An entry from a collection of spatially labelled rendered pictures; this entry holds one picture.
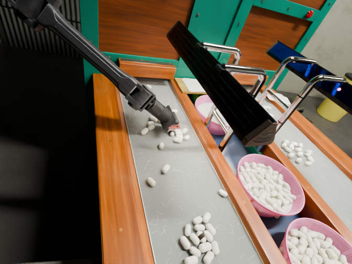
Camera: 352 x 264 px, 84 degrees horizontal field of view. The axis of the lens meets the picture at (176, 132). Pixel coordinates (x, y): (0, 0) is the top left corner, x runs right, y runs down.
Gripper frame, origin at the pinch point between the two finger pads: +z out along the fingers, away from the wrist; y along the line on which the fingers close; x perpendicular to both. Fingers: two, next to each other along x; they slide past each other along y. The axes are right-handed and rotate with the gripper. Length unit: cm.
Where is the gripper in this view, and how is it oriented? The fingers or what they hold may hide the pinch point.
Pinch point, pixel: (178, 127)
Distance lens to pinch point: 85.7
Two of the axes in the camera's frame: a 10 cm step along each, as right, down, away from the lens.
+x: -7.8, 5.8, 2.4
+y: -3.1, -6.9, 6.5
